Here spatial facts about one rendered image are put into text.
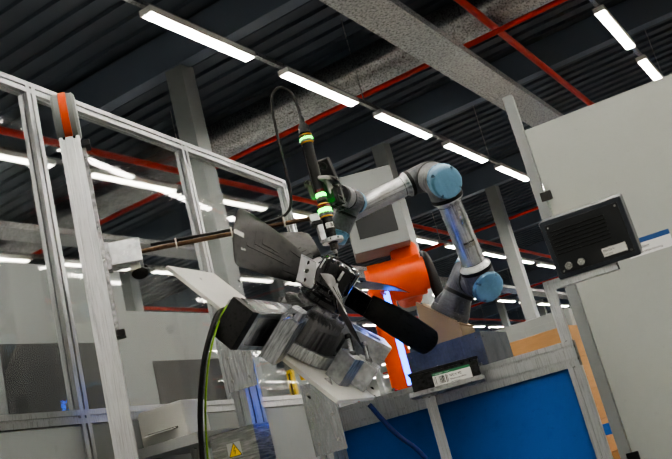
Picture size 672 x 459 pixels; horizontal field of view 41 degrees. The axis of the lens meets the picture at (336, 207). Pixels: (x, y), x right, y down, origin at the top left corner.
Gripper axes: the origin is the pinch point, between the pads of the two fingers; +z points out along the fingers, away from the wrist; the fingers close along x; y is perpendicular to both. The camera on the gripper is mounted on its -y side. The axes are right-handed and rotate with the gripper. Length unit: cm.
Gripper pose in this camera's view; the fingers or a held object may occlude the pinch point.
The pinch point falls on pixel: (312, 179)
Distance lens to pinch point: 283.1
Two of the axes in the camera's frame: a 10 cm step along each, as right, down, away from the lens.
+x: -8.7, 3.3, 3.5
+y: 2.5, 9.3, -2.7
